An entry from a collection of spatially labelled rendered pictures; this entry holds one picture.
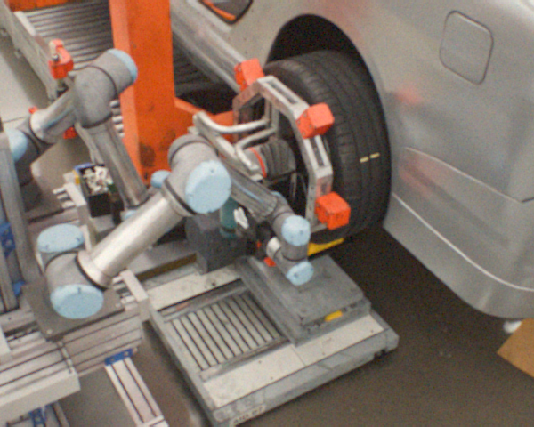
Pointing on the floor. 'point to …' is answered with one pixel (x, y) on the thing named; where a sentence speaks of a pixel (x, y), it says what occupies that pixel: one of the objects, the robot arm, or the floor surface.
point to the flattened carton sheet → (531, 348)
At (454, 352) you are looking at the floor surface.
